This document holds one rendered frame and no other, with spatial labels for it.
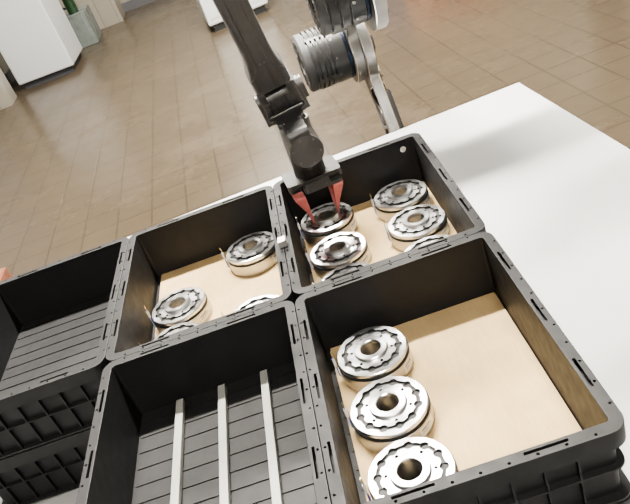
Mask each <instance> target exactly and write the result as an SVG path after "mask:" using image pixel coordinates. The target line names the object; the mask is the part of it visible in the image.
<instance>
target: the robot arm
mask: <svg viewBox="0 0 630 504"><path fill-rule="evenodd" d="M213 2H214V4H215V6H216V8H217V10H218V12H219V14H220V16H221V18H222V20H223V22H224V24H225V25H226V27H227V29H228V31H229V33H230V35H231V37H232V39H233V41H234V43H235V45H236V47H237V48H238V50H239V52H240V55H241V57H242V61H243V65H244V71H245V74H246V77H247V79H248V81H249V83H250V85H251V86H252V88H253V90H254V92H255V93H256V95H254V96H253V98H254V100H255V103H256V104H257V106H258V108H259V110H260V112H261V113H262V115H263V117H264V119H265V121H266V124H267V125H268V127H271V126H273V125H277V127H278V130H279V133H280V135H281V138H282V141H283V144H284V146H285V149H286V152H287V155H288V158H289V160H290V163H291V166H292V169H293V170H291V171H288V172H286V173H284V174H282V175H281V177H282V180H283V182H284V184H285V185H286V187H287V189H288V191H289V193H290V194H291V195H292V197H293V199H294V201H295V202H296V203H297V204H298V205H299V206H300V207H301V208H302V209H303V210H304V211H305V212H307V214H308V215H309V217H310V218H311V220H312V222H313V223H315V220H314V217H313V214H312V212H311V209H310V207H309V204H308V202H307V199H306V197H305V195H304V193H303V192H302V189H301V188H303V190H304V192H305V194H310V193H313V192H315V191H318V190H320V189H323V188H325V187H328V188H329V191H330V194H331V197H332V200H333V203H334V205H335V208H336V209H337V211H338V213H339V212H340V197H341V192H342V188H343V180H342V177H341V175H340V174H342V170H341V167H340V165H339V164H338V162H337V161H336V160H335V159H334V157H333V156H332V155H328V156H325V157H323V154H324V146H323V144H322V142H321V140H320V139H319V137H318V135H317V134H316V132H315V130H314V129H313V128H312V125H311V122H310V119H309V116H308V114H307V113H306V112H303V111H304V110H305V109H306V108H308V107H310V104H309V102H308V100H307V98H306V97H308V96H309V93H308V91H307V89H306V87H305V85H304V83H303V81H302V79H301V77H300V75H299V74H296V75H295V74H294V75H292V76H291V74H290V72H289V70H288V68H287V67H286V65H285V63H284V61H283V60H282V58H281V57H280V55H279V54H278V52H276V51H275V50H274V49H273V47H272V46H271V45H270V43H269V42H268V40H267V38H266V36H265V34H264V32H263V30H262V27H261V25H260V23H259V21H258V19H257V17H256V15H255V13H254V11H253V8H252V6H251V4H250V2H249V0H213ZM322 157H323V158H322ZM339 173H340V174H339Z"/></svg>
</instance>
